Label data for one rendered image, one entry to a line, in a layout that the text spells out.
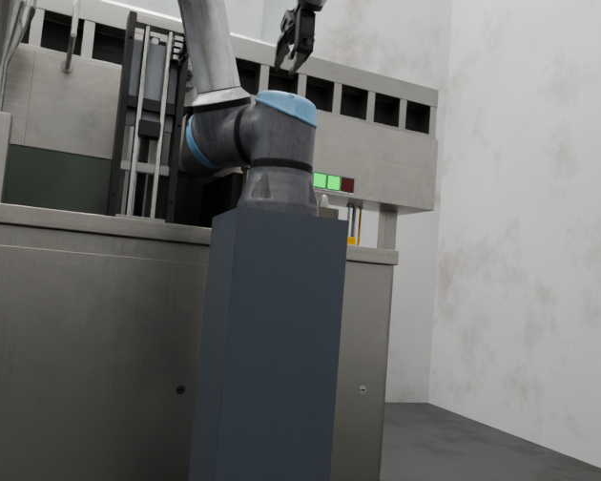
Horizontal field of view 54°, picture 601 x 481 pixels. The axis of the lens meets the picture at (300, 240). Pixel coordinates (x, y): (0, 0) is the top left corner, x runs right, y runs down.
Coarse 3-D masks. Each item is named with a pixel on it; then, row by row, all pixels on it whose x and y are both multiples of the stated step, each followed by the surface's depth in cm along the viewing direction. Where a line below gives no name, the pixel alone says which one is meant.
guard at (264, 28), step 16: (112, 0) 194; (128, 0) 195; (144, 0) 196; (160, 0) 197; (176, 0) 199; (224, 0) 202; (240, 0) 204; (256, 0) 205; (272, 0) 206; (288, 0) 207; (176, 16) 203; (240, 16) 208; (256, 16) 209; (272, 16) 210; (240, 32) 212; (256, 32) 213; (272, 32) 215
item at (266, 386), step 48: (240, 240) 95; (288, 240) 98; (336, 240) 101; (240, 288) 95; (288, 288) 97; (336, 288) 101; (240, 336) 94; (288, 336) 97; (336, 336) 100; (240, 384) 94; (288, 384) 97; (336, 384) 100; (240, 432) 93; (288, 432) 96; (192, 480) 106; (240, 480) 93; (288, 480) 96
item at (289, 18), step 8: (296, 8) 155; (304, 8) 151; (312, 8) 149; (320, 8) 150; (288, 16) 154; (296, 16) 155; (280, 24) 159; (288, 24) 154; (288, 32) 153; (288, 40) 155
